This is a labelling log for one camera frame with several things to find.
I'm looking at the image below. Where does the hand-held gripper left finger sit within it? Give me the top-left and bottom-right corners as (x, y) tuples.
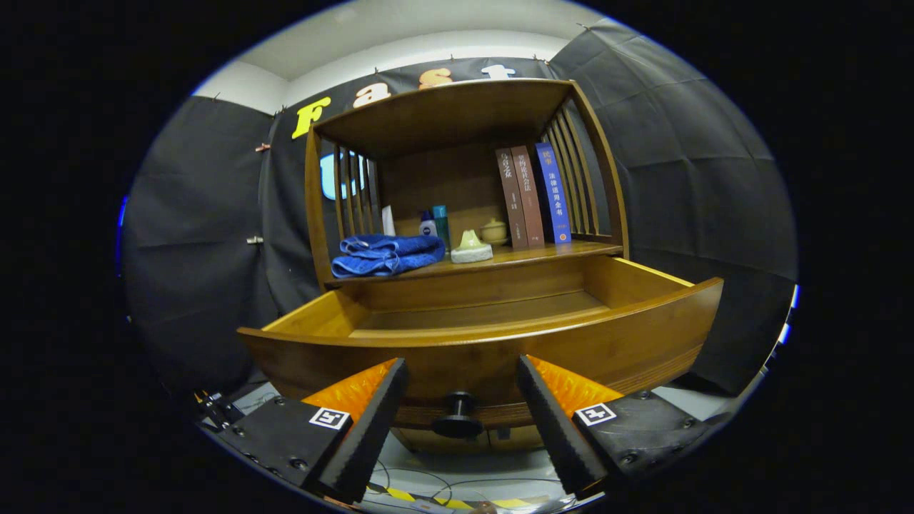
(207, 357), (409, 504)

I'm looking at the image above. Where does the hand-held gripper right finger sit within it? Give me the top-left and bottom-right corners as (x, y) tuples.
(517, 354), (718, 499)

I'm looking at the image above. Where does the wooden drawer with black knob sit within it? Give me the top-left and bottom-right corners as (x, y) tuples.
(237, 256), (724, 440)

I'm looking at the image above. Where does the wooden countertop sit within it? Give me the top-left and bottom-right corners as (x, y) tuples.
(328, 239), (623, 286)

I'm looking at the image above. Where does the wooden cabinet with slatted sides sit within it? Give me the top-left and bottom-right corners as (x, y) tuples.
(237, 79), (724, 454)

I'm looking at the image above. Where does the yellow and black floor tape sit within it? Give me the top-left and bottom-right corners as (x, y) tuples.
(368, 485), (533, 509)

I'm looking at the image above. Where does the folded blue towel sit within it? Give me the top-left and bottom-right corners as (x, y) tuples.
(331, 233), (447, 279)

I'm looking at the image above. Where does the blue book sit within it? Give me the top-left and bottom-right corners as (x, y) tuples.
(536, 142), (573, 245)

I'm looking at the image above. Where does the black backdrop cloth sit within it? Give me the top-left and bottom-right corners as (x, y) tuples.
(118, 20), (799, 400)

